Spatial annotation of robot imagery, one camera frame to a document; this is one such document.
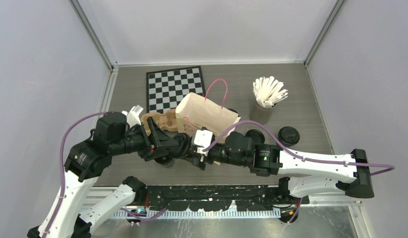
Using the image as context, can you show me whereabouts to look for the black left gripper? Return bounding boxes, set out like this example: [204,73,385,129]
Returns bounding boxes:
[112,116,180,160]

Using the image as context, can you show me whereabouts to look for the pink paper bag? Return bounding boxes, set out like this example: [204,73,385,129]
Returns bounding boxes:
[175,88,241,137]

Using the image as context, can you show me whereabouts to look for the stack of black lids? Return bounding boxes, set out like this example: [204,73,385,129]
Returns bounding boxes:
[245,129,265,144]

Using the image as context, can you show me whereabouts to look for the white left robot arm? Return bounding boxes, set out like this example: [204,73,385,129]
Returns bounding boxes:
[27,112,180,238]

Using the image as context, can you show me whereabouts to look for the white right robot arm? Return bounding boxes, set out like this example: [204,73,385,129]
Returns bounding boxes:
[182,129,374,204]

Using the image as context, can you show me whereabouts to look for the brown cardboard cup carrier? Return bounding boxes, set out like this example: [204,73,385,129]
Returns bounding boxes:
[140,109,178,135]

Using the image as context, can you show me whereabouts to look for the black white chessboard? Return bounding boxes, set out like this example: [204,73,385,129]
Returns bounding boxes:
[146,66,206,114]

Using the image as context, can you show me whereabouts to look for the cup of white paper straws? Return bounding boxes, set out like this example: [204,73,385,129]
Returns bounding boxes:
[249,76,288,124]

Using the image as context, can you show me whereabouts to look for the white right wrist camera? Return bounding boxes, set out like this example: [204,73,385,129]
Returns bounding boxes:
[192,130,213,149]

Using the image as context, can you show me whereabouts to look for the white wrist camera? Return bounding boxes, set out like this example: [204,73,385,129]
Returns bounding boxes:
[122,105,143,128]
[192,130,213,149]

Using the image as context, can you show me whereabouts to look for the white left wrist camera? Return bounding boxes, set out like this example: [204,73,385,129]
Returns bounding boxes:
[122,105,143,128]

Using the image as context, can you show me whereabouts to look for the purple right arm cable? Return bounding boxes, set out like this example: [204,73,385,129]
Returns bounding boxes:
[199,119,396,177]

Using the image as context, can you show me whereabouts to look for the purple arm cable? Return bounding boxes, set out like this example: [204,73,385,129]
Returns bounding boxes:
[41,111,109,238]
[199,119,396,177]

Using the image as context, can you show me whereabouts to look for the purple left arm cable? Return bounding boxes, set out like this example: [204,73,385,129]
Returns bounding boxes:
[41,111,109,238]

